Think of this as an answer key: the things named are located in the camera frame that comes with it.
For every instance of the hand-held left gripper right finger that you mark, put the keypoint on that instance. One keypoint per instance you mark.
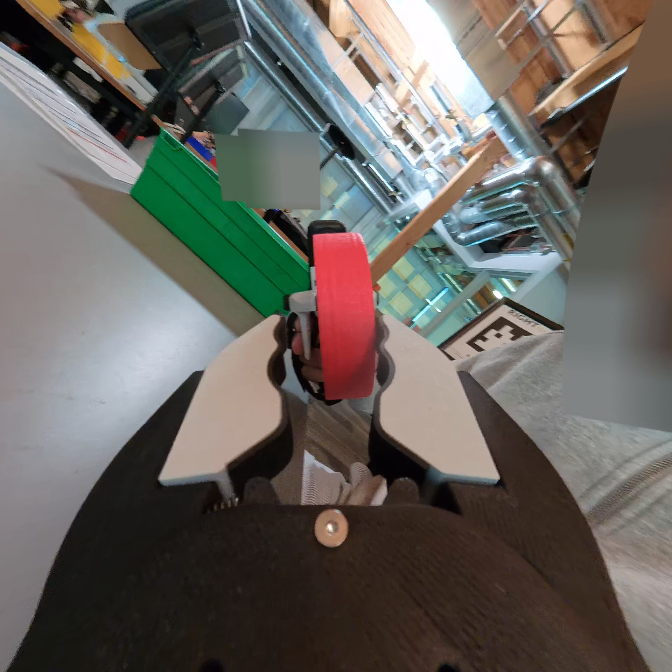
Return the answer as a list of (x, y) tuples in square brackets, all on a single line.
[(435, 414)]

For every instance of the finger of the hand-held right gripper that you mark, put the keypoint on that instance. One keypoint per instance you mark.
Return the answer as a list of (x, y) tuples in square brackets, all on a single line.
[(300, 302)]

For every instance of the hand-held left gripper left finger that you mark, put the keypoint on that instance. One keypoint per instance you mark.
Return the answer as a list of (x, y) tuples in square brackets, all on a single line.
[(225, 409)]

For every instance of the red tape roll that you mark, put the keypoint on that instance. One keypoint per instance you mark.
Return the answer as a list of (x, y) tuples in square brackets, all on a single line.
[(344, 315)]

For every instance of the person's right hand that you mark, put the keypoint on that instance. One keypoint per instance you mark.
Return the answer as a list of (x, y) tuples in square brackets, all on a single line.
[(314, 375)]

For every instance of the black white marker tag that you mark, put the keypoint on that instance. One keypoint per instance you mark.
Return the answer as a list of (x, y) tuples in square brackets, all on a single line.
[(498, 336)]

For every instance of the wooden beam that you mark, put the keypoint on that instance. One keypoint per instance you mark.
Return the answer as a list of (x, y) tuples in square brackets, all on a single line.
[(435, 210)]

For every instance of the green plastic crate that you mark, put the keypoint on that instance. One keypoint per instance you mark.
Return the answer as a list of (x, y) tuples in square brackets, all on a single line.
[(210, 231)]

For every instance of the grey sweatshirt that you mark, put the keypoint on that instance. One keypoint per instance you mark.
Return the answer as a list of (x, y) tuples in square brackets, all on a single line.
[(619, 498)]

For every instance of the silver ventilation pipes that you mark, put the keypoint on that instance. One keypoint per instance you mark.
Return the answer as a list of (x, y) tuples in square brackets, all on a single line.
[(525, 178)]

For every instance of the black equipment case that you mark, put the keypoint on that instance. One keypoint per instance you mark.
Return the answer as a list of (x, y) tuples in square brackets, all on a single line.
[(178, 26)]

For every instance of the wooden workbench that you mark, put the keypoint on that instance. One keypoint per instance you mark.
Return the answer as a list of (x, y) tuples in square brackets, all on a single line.
[(105, 73)]

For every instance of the white poster board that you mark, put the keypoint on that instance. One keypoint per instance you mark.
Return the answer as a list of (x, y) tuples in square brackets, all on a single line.
[(52, 105)]

